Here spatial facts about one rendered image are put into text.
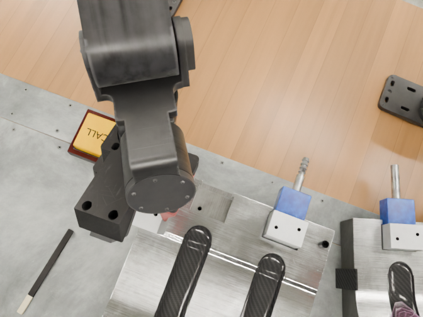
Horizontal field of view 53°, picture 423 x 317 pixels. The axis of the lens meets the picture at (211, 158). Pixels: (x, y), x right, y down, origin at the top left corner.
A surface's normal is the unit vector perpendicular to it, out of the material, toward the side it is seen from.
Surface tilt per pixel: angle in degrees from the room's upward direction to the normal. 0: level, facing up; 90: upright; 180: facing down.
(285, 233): 0
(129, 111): 23
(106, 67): 54
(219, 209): 0
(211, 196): 0
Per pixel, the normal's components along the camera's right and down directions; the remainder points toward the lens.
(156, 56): 0.19, 0.62
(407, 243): 0.05, -0.25
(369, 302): 0.07, -0.55
